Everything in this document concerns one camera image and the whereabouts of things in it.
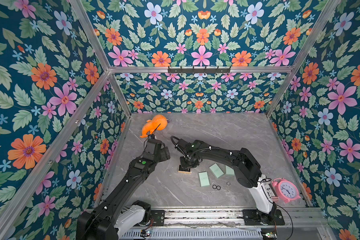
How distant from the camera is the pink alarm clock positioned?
79cm

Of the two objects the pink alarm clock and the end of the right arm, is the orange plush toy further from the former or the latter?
the pink alarm clock

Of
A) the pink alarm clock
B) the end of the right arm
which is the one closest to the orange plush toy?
the end of the right arm
